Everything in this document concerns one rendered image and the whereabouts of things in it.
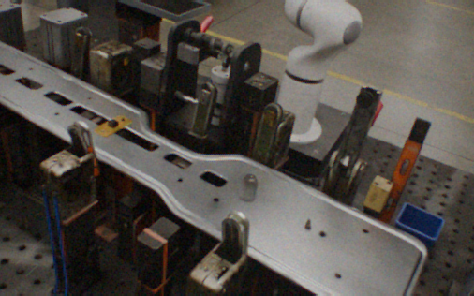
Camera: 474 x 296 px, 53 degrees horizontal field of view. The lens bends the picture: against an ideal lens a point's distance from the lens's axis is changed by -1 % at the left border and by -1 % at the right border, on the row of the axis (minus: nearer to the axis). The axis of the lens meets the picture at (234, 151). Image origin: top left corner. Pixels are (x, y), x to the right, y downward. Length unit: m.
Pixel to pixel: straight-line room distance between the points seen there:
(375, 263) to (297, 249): 0.13
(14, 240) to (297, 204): 0.69
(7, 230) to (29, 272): 0.15
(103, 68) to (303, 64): 0.53
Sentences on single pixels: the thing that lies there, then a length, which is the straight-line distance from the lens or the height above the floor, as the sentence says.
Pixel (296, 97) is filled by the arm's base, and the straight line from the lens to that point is 1.40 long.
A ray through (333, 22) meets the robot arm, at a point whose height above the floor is 1.18.
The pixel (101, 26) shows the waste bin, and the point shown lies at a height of 0.11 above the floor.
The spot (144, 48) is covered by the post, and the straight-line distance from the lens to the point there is 1.19.
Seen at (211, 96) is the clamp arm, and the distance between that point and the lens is 1.03.
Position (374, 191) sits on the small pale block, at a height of 1.05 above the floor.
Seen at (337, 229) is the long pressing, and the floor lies 1.00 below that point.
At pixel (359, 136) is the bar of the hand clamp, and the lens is 0.92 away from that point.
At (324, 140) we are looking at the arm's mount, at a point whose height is 0.80.
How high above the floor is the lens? 1.59
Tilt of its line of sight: 35 degrees down
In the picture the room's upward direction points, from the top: 9 degrees clockwise
